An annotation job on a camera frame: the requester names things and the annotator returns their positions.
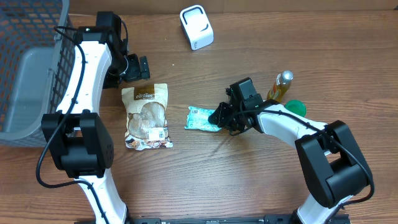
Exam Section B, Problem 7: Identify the teal snack packet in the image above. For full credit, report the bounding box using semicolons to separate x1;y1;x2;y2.
184;106;221;132

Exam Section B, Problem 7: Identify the beige Pantree snack pouch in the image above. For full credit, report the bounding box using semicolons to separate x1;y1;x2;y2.
121;83;174;151

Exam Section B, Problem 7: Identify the yellow liquid bottle silver cap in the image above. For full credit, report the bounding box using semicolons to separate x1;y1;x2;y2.
267;70;294;102

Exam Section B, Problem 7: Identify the green lid jar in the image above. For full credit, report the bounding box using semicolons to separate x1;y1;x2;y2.
284;100;307;117

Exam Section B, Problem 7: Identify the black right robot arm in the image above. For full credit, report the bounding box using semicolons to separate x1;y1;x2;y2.
208;78;375;223

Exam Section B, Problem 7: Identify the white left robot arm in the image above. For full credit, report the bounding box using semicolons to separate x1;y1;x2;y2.
35;11;150;223

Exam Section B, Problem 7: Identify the white barcode scanner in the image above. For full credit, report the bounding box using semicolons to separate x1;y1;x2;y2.
179;4;214;50

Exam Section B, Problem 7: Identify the dark grey plastic basket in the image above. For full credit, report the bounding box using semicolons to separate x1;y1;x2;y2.
1;0;75;147

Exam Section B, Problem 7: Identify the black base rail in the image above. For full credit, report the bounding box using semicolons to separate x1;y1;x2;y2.
74;213;351;224

